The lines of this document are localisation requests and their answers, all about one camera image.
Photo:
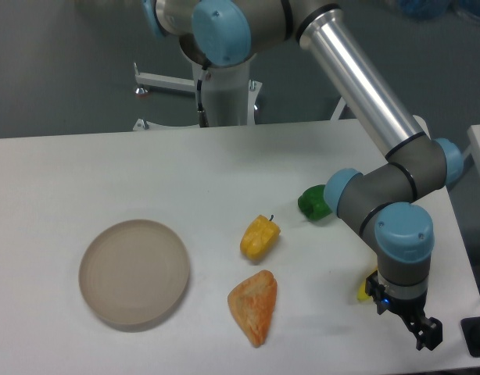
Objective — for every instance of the green pepper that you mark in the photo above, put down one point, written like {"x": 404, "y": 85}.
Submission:
{"x": 312, "y": 205}

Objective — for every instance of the yellow pepper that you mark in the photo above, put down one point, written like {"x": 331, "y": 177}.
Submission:
{"x": 259, "y": 237}

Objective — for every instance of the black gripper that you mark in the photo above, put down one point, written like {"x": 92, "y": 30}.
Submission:
{"x": 407, "y": 302}

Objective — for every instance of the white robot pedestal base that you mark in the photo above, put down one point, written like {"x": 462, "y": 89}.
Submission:
{"x": 224, "y": 95}

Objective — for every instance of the yellow object behind gripper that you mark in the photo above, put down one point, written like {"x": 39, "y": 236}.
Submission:
{"x": 362, "y": 295}

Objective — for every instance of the beige round plate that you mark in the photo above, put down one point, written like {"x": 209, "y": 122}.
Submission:
{"x": 134, "y": 273}

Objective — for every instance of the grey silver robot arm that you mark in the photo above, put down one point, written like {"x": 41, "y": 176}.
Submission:
{"x": 380, "y": 207}

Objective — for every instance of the orange bread slice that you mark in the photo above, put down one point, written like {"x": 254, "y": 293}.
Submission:
{"x": 252, "y": 304}

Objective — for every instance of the black device at edge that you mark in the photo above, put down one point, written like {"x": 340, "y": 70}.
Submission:
{"x": 471, "y": 331}

